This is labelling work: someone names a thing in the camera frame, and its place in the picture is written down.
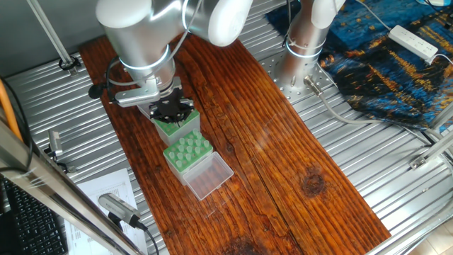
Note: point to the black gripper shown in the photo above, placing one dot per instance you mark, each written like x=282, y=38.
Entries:
x=172, y=104

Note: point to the clear box with green rack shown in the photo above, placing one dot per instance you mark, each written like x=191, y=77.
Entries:
x=182, y=132
x=209, y=178

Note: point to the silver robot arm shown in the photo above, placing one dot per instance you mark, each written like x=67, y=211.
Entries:
x=141, y=39

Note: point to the printed white paper sheet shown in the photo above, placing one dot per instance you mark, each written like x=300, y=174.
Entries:
x=106, y=184

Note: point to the brown wooden board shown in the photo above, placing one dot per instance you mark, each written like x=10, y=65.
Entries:
x=283, y=141

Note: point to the orange tube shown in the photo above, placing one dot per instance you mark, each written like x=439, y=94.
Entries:
x=9, y=110

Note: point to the black keyboard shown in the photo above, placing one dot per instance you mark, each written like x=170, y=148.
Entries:
x=32, y=226

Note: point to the blue starry painted cloth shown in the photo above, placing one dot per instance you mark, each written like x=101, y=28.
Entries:
x=371, y=71

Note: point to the white power strip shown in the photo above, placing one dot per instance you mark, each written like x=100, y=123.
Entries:
x=412, y=43

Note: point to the aluminium profile bar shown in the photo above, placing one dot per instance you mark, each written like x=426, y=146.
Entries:
x=444, y=118

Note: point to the pale blue plastic object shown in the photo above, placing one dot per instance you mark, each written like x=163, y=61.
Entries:
x=435, y=2

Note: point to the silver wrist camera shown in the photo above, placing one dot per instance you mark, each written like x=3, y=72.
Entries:
x=136, y=96

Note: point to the small metal bracket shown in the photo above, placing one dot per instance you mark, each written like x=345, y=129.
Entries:
x=70, y=169

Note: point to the silver camera on stand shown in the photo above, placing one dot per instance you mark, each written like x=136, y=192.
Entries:
x=55, y=143

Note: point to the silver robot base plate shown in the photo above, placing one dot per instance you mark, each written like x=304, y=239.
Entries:
x=297, y=95

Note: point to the aluminium frame beam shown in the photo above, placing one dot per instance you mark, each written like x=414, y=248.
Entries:
x=53, y=191

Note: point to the aluminium post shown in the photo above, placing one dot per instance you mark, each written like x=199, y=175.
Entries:
x=50, y=32

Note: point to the aluminium profile with bracket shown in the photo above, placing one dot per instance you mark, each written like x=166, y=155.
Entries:
x=435, y=150

